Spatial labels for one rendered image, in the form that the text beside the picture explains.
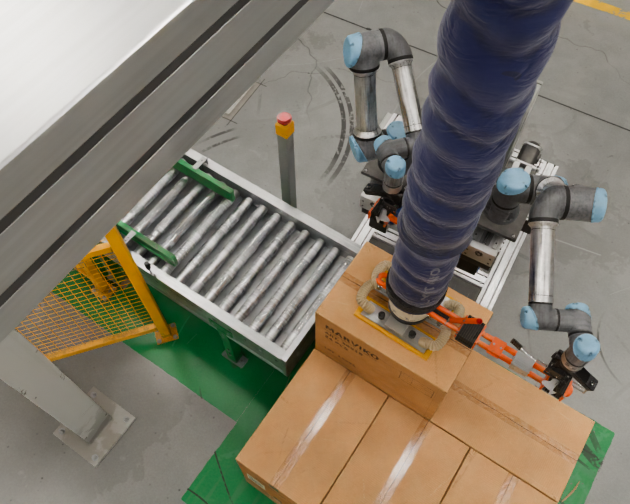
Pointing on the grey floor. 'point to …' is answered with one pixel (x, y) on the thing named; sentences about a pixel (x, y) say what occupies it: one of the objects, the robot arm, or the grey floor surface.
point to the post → (287, 162)
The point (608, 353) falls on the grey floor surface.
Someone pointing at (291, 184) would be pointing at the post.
